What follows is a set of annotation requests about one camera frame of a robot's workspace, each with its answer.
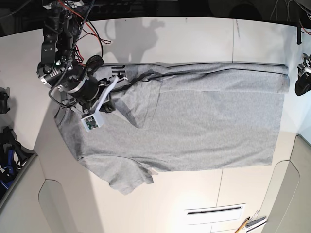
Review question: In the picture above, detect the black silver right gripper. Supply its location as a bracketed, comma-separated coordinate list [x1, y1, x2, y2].
[60, 55, 121, 114]

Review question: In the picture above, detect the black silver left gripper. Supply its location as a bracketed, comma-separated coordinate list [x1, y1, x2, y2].
[295, 53, 311, 96]

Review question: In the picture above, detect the grey T-shirt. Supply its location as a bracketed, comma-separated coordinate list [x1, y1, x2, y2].
[55, 63, 290, 195]

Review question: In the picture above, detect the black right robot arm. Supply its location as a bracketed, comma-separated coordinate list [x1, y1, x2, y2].
[37, 0, 115, 115]

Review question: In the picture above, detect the black clamp at left edge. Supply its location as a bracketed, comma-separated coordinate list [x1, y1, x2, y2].
[0, 87, 10, 115]

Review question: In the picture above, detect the black blue clamp pile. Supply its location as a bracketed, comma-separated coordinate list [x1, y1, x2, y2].
[0, 127, 35, 191]

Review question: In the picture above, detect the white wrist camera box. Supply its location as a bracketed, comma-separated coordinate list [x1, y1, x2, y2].
[81, 112, 104, 132]

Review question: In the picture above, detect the white table cable grommet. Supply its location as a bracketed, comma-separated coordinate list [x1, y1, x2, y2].
[184, 203, 246, 225]

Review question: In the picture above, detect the wooden handled tool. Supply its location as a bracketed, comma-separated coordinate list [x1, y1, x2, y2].
[234, 217, 250, 233]

